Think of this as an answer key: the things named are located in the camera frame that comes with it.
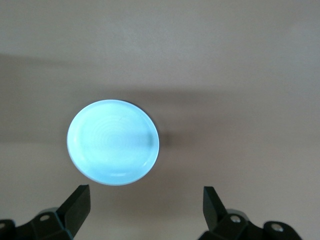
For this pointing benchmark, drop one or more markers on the light blue round plate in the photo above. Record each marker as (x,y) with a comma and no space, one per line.
(112,142)

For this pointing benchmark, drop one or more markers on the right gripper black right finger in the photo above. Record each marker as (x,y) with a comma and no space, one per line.
(215,212)

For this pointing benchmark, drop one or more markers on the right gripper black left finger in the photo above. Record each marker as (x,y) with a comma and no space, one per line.
(75,207)

